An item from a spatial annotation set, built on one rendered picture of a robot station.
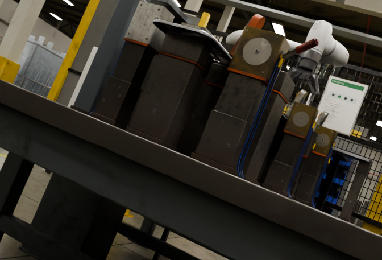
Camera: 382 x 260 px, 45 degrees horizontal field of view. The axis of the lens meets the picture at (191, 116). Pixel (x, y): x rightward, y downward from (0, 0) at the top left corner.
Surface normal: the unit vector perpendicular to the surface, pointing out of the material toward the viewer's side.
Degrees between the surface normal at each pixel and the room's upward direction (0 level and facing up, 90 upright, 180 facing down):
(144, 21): 90
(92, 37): 90
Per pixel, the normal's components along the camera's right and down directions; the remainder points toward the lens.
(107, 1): -0.29, -0.20
